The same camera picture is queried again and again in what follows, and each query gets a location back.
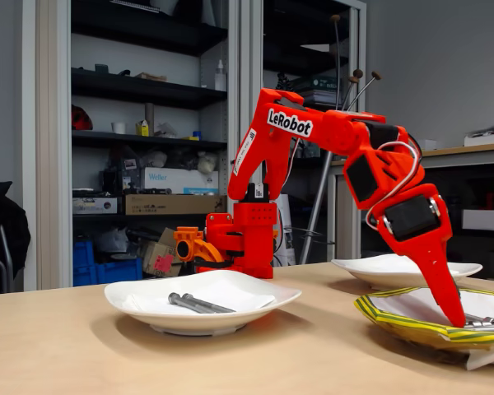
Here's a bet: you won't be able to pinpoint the white storage box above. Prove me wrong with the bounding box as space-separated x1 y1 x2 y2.
461 208 494 232

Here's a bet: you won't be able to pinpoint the long brown cardboard box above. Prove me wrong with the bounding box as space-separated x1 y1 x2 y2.
124 193 228 216

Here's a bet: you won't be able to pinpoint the white printed paper bag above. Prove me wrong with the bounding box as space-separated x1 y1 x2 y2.
274 193 297 267

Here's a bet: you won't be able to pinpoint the orange printed part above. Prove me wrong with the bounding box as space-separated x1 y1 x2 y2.
173 225 226 264

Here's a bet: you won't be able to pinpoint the flat grey white box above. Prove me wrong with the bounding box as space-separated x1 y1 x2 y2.
72 197 119 215

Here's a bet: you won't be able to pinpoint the white square ceramic plate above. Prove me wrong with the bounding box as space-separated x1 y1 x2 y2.
104 269 304 337
331 253 484 291

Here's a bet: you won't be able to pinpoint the white Weller box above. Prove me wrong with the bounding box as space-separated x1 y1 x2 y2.
143 166 220 195

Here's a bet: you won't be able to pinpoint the white plastic bottle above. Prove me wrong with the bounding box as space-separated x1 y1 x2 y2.
214 59 227 91

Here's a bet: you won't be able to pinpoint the blue plastic crate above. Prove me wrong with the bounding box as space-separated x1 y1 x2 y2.
94 258 144 285
72 240 96 287

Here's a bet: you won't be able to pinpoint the long white box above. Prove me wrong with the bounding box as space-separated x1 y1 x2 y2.
464 131 494 148

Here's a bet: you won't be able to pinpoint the red black helmet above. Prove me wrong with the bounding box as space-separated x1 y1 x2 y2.
71 105 94 132

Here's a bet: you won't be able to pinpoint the grey coat stand wooden knobs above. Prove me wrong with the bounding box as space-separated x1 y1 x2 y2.
302 14 383 265

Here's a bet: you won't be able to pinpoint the cardboard tube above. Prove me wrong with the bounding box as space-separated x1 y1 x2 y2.
144 102 156 137

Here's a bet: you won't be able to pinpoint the black jacket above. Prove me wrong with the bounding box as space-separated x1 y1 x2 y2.
0 180 32 285

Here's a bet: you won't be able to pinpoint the grey sideboard with wooden top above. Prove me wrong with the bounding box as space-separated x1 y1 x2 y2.
327 142 494 283

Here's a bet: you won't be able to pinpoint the cardboard box with pink sticker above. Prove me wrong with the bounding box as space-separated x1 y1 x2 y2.
142 228 186 277

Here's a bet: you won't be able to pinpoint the stack of books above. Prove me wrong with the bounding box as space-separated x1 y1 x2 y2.
291 76 339 104

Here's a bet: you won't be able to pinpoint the black flexible tripod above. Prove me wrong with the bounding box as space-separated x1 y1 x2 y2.
271 72 296 92

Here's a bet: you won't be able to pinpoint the yellow green striped paper plate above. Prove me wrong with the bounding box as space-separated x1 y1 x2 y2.
353 286 494 371

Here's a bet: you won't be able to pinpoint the grey metal shelf cabinet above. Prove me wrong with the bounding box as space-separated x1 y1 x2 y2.
240 0 367 264
22 0 242 291

